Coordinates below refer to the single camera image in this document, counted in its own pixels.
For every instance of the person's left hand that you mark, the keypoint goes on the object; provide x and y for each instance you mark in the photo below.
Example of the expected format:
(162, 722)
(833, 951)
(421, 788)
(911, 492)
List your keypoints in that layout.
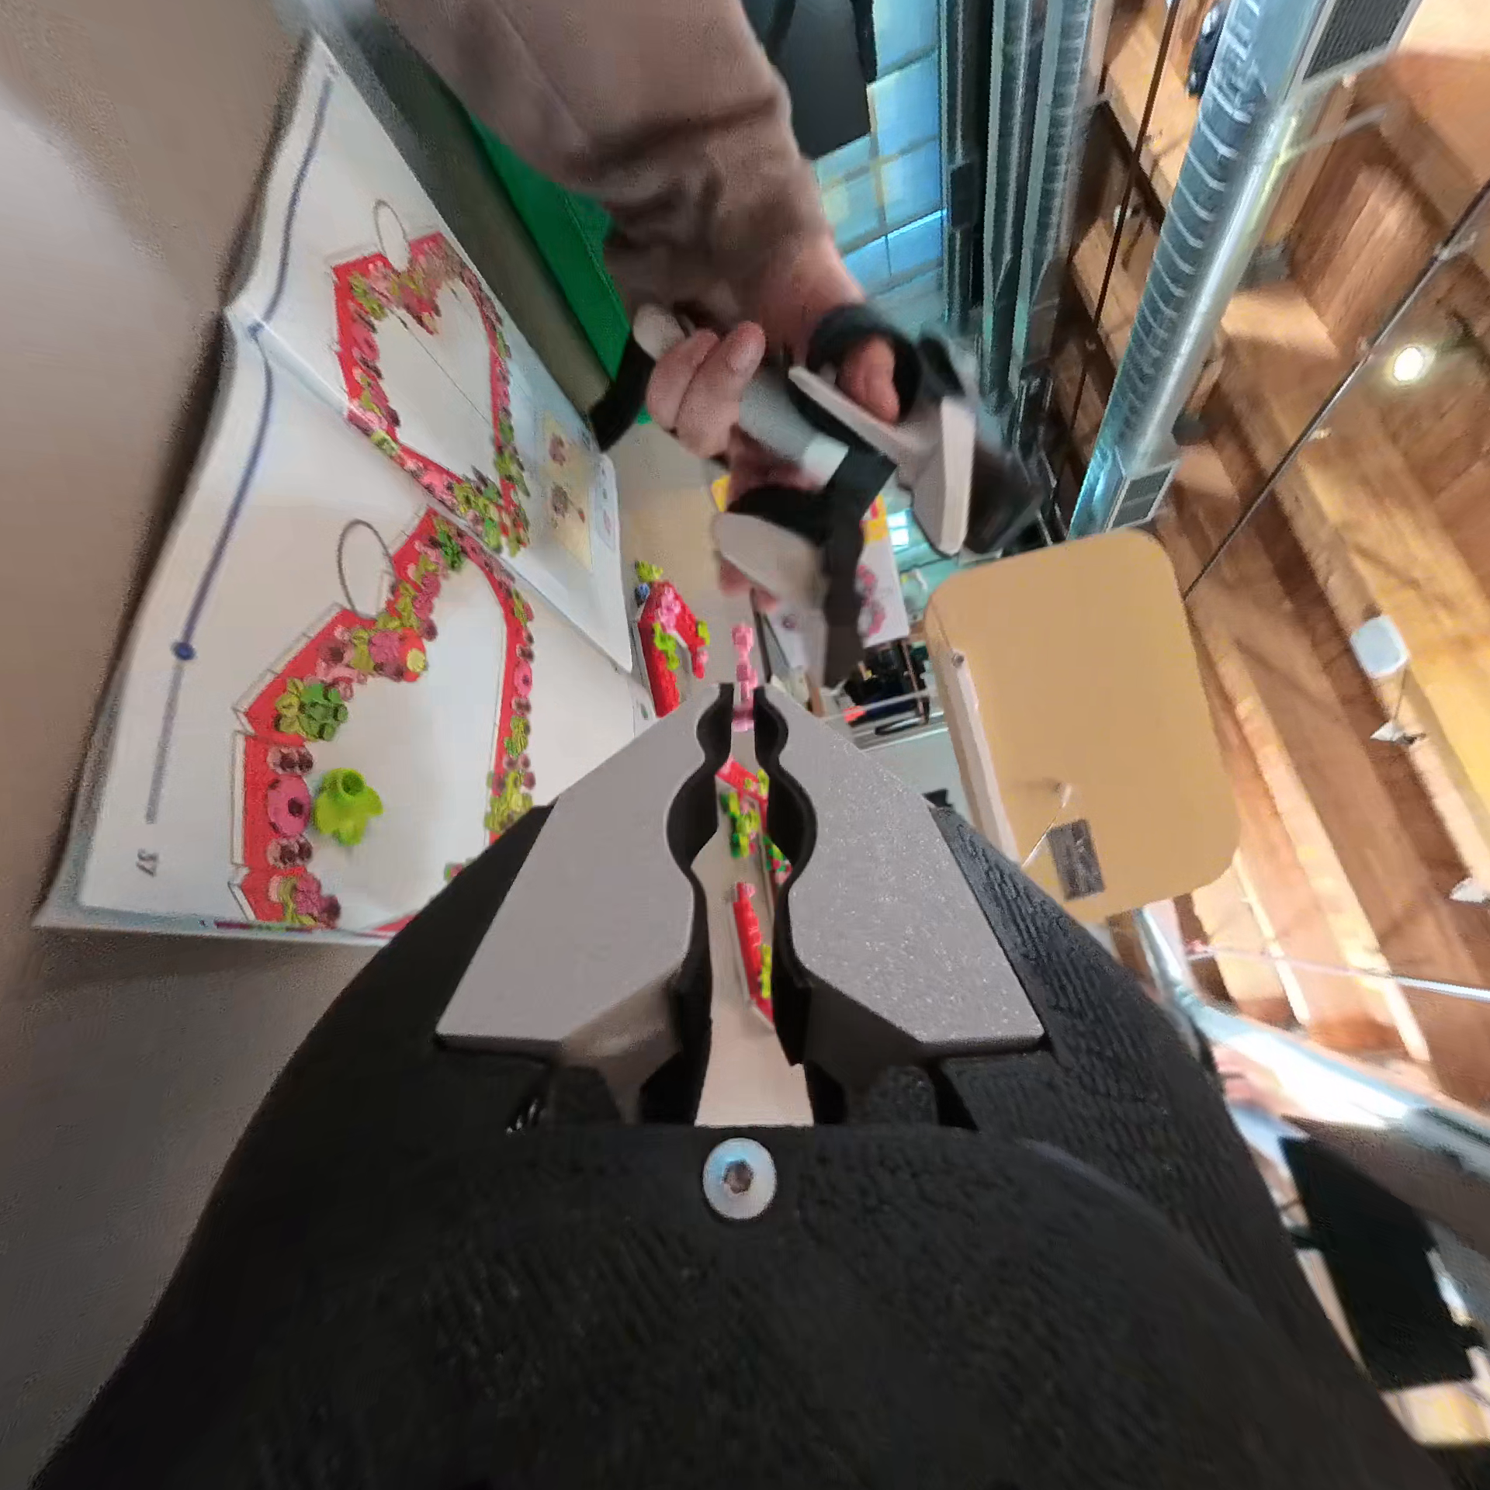
(705, 389)

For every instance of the lime green lego flower piece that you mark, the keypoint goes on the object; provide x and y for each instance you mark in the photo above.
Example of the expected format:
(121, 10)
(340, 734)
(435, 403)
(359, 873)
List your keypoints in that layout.
(346, 805)

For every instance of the small red lego flower assembly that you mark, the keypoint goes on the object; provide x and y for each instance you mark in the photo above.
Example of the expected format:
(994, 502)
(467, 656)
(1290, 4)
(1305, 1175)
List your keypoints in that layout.
(671, 653)

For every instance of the pink lego stalk piece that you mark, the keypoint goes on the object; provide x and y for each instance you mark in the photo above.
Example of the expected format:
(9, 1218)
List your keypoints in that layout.
(744, 670)

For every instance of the silver ventilation duct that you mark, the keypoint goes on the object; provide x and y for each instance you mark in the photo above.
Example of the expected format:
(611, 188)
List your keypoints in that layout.
(1211, 233)

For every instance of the red lego heart section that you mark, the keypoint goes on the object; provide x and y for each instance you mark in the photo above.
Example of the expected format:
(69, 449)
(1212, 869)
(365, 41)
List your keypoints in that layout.
(752, 920)

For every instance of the lego instruction booklet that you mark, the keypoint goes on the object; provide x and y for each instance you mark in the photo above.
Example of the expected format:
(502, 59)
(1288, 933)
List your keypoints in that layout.
(291, 465)

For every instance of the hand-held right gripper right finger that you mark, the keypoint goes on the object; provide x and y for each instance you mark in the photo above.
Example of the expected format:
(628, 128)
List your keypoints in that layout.
(897, 920)

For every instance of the person's left forearm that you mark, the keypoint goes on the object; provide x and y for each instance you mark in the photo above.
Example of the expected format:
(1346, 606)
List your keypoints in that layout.
(653, 117)

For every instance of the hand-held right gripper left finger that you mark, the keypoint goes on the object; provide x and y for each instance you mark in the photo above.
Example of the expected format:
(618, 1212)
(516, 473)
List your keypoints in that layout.
(584, 908)

